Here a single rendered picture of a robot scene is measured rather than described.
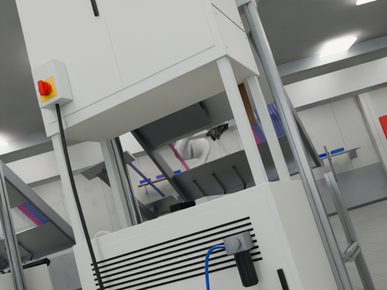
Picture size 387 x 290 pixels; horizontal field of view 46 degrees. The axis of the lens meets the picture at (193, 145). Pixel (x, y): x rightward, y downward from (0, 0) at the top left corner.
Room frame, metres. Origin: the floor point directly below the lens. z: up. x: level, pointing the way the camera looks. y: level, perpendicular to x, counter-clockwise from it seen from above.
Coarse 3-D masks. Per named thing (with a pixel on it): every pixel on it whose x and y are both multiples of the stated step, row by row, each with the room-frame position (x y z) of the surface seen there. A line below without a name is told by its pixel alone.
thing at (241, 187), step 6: (312, 162) 2.10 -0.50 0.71; (294, 168) 2.13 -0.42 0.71; (312, 168) 2.08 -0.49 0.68; (276, 174) 2.16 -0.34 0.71; (294, 174) 2.12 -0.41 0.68; (270, 180) 2.16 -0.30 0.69; (276, 180) 2.15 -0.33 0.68; (240, 186) 2.24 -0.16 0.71; (246, 186) 2.22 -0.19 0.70; (252, 186) 2.20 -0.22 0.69; (222, 192) 2.28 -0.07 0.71; (228, 192) 2.26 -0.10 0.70; (234, 192) 2.23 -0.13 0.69
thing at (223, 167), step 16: (288, 144) 2.04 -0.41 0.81; (304, 144) 2.03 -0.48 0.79; (224, 160) 2.14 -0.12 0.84; (240, 160) 2.13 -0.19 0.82; (272, 160) 2.11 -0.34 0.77; (288, 160) 2.11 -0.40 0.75; (176, 176) 2.24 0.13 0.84; (192, 176) 2.23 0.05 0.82; (208, 176) 2.22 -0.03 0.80; (224, 176) 2.21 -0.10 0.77; (240, 176) 2.20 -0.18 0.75; (192, 192) 2.31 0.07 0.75; (208, 192) 2.30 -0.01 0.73
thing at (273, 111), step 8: (272, 104) 1.90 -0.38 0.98; (256, 112) 1.93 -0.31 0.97; (272, 112) 1.93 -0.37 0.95; (232, 120) 1.97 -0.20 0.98; (256, 120) 1.96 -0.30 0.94; (272, 120) 1.96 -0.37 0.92; (280, 120) 1.95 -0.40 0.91; (256, 128) 2.00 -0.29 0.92; (280, 128) 1.99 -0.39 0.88; (256, 136) 2.03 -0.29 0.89; (264, 136) 2.03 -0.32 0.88
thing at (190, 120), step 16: (256, 64) 1.75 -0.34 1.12; (224, 96) 1.87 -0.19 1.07; (272, 96) 1.85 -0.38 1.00; (176, 112) 1.91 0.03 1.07; (192, 112) 1.90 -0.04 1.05; (208, 112) 1.94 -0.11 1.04; (224, 112) 1.93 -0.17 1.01; (144, 128) 1.98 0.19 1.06; (160, 128) 1.98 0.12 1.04; (176, 128) 1.97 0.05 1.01; (192, 128) 1.96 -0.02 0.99; (160, 144) 2.09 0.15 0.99
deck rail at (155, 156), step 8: (136, 128) 2.02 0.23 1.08; (136, 136) 2.02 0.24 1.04; (144, 144) 2.05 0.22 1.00; (152, 152) 2.10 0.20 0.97; (152, 160) 2.12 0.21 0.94; (160, 160) 2.15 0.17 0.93; (160, 168) 2.15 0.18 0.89; (168, 168) 2.21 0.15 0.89; (168, 176) 2.19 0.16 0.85; (176, 184) 2.24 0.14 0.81; (184, 192) 2.30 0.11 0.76; (184, 200) 2.30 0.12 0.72
